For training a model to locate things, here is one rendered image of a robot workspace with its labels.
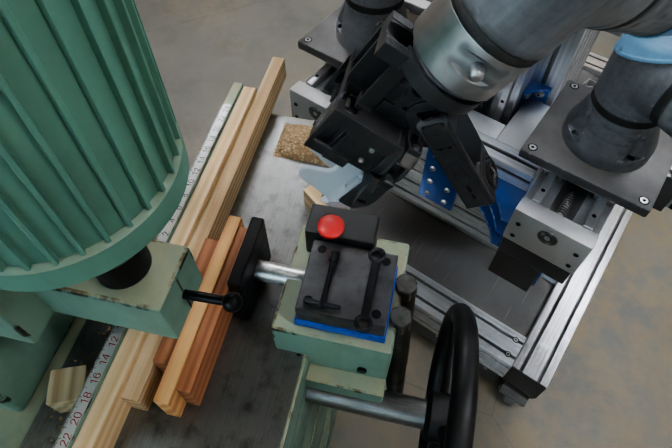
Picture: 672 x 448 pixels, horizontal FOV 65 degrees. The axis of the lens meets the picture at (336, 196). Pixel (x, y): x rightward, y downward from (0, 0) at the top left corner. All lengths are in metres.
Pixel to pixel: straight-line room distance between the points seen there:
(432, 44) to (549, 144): 0.66
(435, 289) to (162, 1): 1.98
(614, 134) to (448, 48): 0.64
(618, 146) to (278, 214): 0.56
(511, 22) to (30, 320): 0.49
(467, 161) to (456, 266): 1.10
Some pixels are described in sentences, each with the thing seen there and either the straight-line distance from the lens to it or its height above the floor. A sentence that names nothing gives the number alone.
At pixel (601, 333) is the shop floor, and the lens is 1.80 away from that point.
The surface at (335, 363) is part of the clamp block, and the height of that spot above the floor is 0.89.
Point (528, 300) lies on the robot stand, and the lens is 1.52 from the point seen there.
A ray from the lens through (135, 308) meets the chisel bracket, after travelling 0.51.
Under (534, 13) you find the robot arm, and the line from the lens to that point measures 0.32.
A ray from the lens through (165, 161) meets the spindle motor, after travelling 0.37.
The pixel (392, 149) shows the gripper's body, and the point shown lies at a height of 1.20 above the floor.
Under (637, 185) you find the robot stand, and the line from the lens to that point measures 0.99.
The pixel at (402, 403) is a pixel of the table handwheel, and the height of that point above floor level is 0.83.
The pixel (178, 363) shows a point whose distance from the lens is 0.60.
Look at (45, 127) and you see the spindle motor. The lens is 0.29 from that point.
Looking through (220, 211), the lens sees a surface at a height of 0.93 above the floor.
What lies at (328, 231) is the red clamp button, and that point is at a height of 1.02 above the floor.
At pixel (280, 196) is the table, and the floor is 0.90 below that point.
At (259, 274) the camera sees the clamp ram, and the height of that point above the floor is 0.96.
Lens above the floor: 1.51
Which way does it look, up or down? 54 degrees down
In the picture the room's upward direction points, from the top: straight up
